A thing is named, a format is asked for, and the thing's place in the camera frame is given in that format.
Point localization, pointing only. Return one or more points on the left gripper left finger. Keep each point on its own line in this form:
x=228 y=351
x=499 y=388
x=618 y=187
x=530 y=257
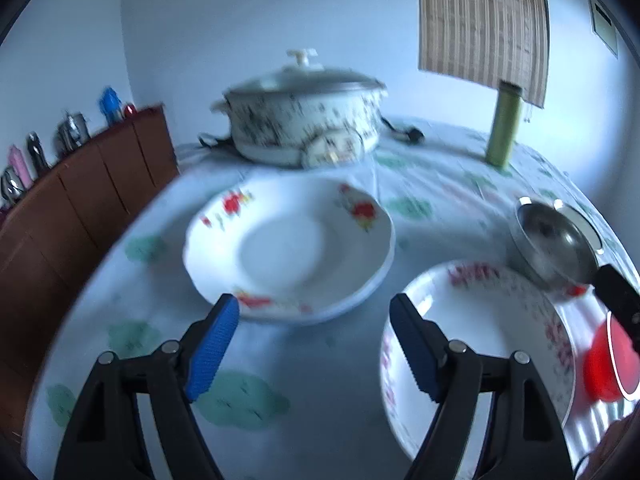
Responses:
x=104 y=438

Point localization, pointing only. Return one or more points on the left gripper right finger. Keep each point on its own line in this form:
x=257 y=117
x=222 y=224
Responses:
x=523 y=437

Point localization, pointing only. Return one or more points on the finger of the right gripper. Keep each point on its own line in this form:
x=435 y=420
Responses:
x=621 y=299

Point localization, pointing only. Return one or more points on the red plastic bowl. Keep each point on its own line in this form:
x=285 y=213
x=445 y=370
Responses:
x=611 y=367

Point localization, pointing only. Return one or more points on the white pink-flower plate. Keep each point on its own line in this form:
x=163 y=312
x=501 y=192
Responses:
x=496 y=312

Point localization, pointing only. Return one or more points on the stainless steel bowl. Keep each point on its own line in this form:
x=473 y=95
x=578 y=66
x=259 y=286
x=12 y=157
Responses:
x=554 y=246

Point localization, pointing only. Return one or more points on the green thermos bottle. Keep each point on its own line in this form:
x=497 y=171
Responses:
x=505 y=124

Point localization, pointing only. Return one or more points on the white cloud-print tablecloth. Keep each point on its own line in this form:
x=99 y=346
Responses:
x=313 y=386

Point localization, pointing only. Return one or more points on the brown wooden sideboard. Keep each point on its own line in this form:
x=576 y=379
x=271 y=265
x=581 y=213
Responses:
x=58 y=233

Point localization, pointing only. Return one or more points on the white red-flower plate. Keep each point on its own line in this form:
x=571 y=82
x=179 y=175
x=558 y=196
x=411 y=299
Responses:
x=294 y=250

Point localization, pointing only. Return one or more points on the dark bottle on sideboard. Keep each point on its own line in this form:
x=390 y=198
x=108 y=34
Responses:
x=37 y=155

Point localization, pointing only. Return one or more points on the pink bottle on sideboard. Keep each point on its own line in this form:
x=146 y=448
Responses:
x=17 y=161

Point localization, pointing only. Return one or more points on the bamboo window blind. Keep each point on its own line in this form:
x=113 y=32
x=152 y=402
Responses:
x=488 y=41

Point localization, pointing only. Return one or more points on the steel pot on sideboard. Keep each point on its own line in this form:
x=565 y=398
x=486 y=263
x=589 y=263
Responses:
x=71 y=134

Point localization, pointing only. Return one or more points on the small red object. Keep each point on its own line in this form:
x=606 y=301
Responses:
x=128 y=110

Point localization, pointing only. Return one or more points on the blue kettle on sideboard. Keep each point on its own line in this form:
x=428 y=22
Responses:
x=110 y=106

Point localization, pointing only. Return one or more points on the white floral electric pot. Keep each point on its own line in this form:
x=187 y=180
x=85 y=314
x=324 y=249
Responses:
x=305 y=115

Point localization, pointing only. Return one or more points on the black power cord plug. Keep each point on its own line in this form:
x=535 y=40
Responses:
x=410 y=135

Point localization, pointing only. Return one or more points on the white wall panel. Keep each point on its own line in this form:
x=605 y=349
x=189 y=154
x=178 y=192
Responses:
x=603 y=26

